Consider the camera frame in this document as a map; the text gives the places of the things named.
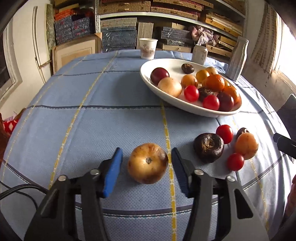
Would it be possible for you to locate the white oval plate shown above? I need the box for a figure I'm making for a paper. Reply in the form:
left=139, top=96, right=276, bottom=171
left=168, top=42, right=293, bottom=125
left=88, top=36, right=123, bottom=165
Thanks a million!
left=140, top=58, right=242, bottom=118

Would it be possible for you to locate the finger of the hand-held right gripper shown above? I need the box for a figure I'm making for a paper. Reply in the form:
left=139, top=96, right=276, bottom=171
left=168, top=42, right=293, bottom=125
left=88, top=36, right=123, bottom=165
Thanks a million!
left=273, top=133, right=296, bottom=161

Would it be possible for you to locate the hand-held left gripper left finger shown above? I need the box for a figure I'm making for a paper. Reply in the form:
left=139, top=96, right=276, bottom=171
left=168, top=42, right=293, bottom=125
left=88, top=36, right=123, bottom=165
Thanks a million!
left=24, top=147, right=123, bottom=241

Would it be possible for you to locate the orange striped round fruit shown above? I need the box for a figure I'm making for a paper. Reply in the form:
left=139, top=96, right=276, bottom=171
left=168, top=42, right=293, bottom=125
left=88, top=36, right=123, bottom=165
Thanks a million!
left=181, top=74, right=199, bottom=89

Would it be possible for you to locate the tan brown-patched round fruit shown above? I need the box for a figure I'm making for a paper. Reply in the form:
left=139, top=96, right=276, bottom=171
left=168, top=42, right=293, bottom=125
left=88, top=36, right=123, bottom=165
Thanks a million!
left=127, top=143, right=169, bottom=184

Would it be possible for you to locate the orange-tan spotted fruit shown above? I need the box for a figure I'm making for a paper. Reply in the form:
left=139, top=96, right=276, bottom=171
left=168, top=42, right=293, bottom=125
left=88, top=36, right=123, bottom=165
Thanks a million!
left=235, top=133, right=259, bottom=160

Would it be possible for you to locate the red white-dotted cloth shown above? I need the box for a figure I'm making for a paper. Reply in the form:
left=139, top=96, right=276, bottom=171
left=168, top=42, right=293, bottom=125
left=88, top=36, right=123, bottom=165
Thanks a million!
left=0, top=117, right=18, bottom=139

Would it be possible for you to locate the white paper cup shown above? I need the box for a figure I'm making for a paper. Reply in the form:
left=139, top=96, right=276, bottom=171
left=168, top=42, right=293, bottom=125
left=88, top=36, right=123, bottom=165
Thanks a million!
left=139, top=38, right=158, bottom=60

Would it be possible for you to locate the black cushion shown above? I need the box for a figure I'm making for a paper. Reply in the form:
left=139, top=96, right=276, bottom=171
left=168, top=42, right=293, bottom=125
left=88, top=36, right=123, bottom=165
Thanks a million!
left=276, top=93, right=296, bottom=137

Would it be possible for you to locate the wooden framed panel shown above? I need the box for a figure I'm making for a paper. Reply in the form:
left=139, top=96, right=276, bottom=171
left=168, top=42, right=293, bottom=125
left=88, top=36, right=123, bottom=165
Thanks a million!
left=51, top=32, right=102, bottom=75

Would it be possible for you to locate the stack of dark blue boxes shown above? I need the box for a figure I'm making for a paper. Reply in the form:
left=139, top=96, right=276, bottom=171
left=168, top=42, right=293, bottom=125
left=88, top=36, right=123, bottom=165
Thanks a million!
left=161, top=26, right=193, bottom=47
left=100, top=19, right=137, bottom=52

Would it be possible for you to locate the grey metal shelf rack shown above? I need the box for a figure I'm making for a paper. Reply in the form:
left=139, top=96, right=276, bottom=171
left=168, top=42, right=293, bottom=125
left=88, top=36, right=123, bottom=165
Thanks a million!
left=94, top=0, right=247, bottom=55

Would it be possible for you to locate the stack of wooden boxes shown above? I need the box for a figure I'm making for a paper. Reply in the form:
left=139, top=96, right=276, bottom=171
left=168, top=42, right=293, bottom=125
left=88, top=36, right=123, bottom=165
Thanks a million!
left=205, top=9, right=245, bottom=57

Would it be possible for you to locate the long white board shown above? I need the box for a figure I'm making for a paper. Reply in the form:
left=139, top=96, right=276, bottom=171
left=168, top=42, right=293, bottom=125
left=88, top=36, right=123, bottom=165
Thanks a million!
left=32, top=6, right=52, bottom=84

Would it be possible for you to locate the grey ribbed bottle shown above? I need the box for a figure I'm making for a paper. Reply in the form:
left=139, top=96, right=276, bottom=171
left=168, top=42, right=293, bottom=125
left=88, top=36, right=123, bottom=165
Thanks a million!
left=225, top=36, right=249, bottom=81

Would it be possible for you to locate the dark red plum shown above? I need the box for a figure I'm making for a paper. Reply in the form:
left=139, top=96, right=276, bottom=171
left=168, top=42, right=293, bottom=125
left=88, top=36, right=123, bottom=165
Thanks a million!
left=150, top=67, right=170, bottom=86
left=217, top=92, right=235, bottom=112

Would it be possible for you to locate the pink cloth bundle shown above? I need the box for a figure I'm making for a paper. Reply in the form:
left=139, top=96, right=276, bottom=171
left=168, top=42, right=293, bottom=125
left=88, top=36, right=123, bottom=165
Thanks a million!
left=190, top=25, right=220, bottom=45

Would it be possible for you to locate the grey corrugated box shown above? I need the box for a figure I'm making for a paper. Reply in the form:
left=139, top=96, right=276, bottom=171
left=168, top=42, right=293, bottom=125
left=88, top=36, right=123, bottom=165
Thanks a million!
left=136, top=22, right=154, bottom=49

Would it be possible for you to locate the white drink can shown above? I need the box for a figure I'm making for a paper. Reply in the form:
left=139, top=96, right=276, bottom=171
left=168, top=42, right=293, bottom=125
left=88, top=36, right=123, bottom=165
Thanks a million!
left=191, top=45, right=208, bottom=65

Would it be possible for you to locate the blue checked tablecloth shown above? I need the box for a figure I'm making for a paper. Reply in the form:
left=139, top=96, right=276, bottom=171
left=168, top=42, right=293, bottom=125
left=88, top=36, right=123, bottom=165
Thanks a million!
left=0, top=50, right=294, bottom=241

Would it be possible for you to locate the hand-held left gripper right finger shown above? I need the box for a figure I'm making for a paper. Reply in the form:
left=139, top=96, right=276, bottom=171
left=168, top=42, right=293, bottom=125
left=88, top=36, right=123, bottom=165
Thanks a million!
left=171, top=147, right=270, bottom=241

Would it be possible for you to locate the black braided cable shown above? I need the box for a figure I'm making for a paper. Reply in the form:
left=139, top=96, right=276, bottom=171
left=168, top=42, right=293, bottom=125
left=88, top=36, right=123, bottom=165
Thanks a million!
left=0, top=184, right=47, bottom=201

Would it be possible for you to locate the green marbled panel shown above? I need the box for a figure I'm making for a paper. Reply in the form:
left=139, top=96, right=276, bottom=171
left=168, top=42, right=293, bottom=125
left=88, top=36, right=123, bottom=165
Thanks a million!
left=45, top=3, right=56, bottom=47

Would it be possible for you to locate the stack of blue floral boxes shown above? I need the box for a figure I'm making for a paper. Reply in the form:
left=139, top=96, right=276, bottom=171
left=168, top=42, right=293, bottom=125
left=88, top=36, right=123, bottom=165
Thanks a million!
left=54, top=10, right=95, bottom=45

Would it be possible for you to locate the stack of red tan woven boxes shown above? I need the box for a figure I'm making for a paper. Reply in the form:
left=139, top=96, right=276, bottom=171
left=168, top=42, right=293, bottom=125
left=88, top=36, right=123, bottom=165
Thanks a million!
left=97, top=0, right=205, bottom=20

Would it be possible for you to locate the yellow round fruit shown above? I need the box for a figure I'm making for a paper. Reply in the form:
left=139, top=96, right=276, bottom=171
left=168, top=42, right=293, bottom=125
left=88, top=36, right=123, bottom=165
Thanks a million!
left=196, top=69, right=210, bottom=81

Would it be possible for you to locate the white framed window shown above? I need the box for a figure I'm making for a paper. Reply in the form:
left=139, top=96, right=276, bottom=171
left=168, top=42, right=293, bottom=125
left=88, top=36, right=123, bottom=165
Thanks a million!
left=273, top=9, right=296, bottom=80
left=0, top=22, right=23, bottom=99

